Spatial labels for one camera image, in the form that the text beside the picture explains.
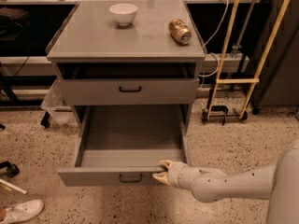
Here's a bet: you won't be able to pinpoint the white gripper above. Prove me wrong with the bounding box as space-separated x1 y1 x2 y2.
152 160 200 190

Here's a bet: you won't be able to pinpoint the grey drawer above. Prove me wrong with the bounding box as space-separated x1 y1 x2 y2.
57 62 198 105
58 105 189 187

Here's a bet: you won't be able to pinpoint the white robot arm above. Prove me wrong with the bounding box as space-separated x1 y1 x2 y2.
153 140 299 224

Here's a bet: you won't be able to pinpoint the grey drawer cabinet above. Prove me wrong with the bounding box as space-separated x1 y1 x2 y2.
45 0 207 151

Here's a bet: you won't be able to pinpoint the grey top drawer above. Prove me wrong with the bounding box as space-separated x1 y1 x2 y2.
57 62 198 105

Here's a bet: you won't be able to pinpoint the clear plastic bin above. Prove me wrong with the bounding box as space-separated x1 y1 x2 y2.
41 80 77 126

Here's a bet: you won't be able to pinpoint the golden soda can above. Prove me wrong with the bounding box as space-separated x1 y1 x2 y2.
168 19 192 45

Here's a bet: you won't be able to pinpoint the dark grey cabinet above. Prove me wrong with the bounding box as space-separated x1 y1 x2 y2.
247 0 299 115

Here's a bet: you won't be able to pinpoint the white sneaker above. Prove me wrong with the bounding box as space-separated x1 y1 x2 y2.
0 199 44 224

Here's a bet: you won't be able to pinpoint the metal rod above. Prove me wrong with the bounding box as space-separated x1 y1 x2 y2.
0 178 28 195

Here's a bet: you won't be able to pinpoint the white ceramic bowl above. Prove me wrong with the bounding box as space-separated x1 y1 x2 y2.
109 4 137 26

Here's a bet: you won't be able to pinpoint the white cable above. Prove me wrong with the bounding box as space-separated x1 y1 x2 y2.
197 0 230 78

